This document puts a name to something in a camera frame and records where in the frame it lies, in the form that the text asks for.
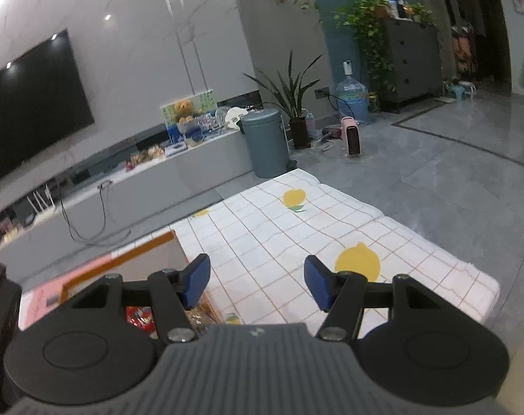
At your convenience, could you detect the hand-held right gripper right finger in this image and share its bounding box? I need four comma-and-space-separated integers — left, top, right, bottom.
304, 255, 440, 340

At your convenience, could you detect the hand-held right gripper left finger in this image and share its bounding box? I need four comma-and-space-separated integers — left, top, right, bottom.
72, 253, 211, 343

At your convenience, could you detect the orange cardboard box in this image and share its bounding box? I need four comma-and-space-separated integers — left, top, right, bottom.
60, 230, 222, 340

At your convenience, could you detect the red snack packet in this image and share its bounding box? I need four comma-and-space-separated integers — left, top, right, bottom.
124, 306, 157, 339

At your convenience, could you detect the pile of snacks on console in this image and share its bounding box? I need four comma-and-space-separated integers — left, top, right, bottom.
126, 146, 165, 169

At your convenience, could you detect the pink printed mat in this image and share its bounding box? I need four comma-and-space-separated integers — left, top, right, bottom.
19, 253, 116, 329

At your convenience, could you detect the grey television console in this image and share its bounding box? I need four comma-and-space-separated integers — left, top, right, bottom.
0, 127, 258, 286

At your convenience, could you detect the white router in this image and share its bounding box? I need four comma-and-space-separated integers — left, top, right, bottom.
26, 184, 57, 225

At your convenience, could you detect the grey trash bin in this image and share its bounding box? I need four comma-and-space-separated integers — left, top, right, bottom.
238, 108, 291, 179

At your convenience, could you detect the pink heater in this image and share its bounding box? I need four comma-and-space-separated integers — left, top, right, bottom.
341, 117, 361, 156

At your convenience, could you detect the brown teddy bear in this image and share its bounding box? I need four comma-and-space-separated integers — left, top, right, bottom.
172, 99, 194, 124

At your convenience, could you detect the green picture board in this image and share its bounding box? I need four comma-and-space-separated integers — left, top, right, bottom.
160, 90, 214, 126

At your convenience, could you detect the blue water jug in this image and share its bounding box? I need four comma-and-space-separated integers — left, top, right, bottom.
335, 61, 371, 125

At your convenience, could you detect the potted long-leaf plant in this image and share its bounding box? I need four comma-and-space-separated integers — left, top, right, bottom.
243, 49, 323, 150

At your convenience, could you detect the grey drawer cabinet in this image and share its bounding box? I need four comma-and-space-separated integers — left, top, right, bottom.
381, 19, 443, 114

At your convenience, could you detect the small plastic stool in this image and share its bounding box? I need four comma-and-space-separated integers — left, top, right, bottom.
446, 81, 475, 102

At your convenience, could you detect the large bushy ivy plant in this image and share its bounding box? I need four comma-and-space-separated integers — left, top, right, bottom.
335, 0, 397, 96

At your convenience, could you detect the black cable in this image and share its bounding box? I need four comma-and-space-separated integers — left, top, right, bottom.
58, 179, 133, 243

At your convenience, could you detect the black wall television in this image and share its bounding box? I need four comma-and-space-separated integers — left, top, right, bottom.
0, 29, 95, 191

